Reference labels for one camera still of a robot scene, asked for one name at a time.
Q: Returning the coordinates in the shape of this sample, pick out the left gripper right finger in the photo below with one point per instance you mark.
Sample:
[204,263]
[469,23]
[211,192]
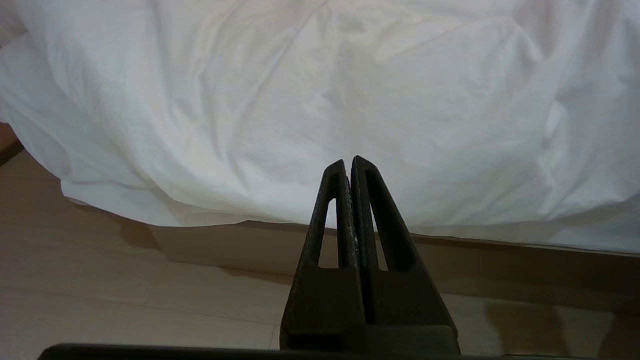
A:
[405,305]

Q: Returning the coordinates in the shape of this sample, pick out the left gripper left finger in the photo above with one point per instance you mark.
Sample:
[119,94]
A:
[325,305]

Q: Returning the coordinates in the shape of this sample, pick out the white duvet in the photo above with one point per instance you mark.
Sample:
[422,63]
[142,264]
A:
[320,100]

